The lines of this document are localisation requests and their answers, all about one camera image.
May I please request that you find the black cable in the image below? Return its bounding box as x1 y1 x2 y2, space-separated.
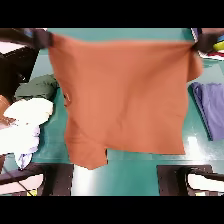
2 165 35 197

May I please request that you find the white garment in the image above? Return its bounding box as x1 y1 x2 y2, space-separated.
0 122 41 156
2 97 55 127

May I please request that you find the orange T-shirt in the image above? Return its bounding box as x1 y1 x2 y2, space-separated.
47 33 204 171

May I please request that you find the lavender garment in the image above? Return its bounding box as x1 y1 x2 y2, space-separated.
14 150 38 170

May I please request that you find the purple garment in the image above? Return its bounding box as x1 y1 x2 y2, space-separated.
189 81 224 142

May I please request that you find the dark green garment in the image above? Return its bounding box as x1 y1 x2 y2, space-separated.
14 73 67 128

